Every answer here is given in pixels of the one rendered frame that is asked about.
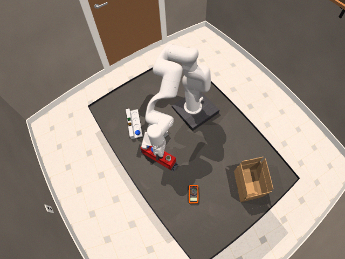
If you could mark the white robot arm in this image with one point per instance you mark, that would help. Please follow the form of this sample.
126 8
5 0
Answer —
196 77

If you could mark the brown cardboard box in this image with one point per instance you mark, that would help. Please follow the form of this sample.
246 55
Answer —
253 179

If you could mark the red tube rack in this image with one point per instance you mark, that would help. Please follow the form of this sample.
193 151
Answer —
162 161

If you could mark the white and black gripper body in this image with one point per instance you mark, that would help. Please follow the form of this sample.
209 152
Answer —
160 151

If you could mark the black pocket multimeter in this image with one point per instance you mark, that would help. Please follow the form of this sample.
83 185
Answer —
193 194

